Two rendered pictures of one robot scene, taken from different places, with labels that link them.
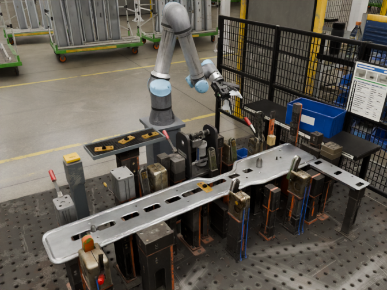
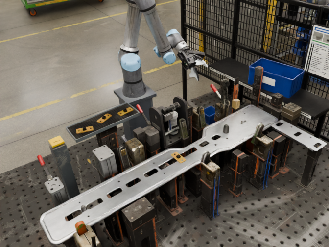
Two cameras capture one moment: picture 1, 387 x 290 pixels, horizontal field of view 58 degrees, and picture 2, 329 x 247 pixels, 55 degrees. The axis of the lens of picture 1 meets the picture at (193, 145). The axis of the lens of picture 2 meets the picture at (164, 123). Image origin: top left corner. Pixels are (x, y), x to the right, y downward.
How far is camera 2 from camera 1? 0.22 m
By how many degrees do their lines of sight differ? 8
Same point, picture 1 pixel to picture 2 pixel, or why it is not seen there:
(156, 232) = (139, 209)
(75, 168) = (60, 151)
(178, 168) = (153, 141)
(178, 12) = not seen: outside the picture
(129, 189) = (111, 166)
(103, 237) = (93, 216)
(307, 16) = not seen: outside the picture
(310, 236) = (273, 190)
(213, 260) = (190, 219)
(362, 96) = (319, 58)
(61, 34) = not seen: outside the picture
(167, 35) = (133, 11)
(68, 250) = (64, 230)
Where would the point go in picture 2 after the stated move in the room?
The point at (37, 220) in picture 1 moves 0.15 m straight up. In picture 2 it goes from (31, 190) to (23, 172)
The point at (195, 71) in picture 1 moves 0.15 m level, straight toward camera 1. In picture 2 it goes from (162, 45) to (163, 55)
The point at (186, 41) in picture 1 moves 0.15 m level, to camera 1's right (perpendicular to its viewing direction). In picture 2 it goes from (152, 17) to (179, 15)
